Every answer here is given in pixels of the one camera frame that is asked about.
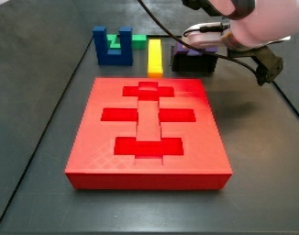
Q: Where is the purple U-shaped block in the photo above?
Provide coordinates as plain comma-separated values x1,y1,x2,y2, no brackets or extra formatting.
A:
173,43,218,56

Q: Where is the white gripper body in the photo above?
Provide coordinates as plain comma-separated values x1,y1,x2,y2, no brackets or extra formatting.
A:
182,22,234,49

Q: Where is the green zigzag block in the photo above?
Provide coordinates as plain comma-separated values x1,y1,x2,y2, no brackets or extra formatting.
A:
107,34,147,50

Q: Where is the red puzzle board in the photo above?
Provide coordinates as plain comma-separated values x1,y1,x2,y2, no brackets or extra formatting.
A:
66,78,233,190

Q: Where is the yellow long bar block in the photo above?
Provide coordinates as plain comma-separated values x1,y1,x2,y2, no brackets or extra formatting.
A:
147,39,163,78

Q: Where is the black camera cable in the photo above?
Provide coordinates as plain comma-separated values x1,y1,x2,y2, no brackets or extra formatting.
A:
136,0,263,76

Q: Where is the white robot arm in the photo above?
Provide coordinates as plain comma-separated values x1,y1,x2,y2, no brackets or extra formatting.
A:
182,0,299,51

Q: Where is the black angle fixture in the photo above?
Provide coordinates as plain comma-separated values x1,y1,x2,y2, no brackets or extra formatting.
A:
171,45,217,73

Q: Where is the blue U-shaped block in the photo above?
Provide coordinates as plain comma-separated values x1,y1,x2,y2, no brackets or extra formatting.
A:
92,26,134,66

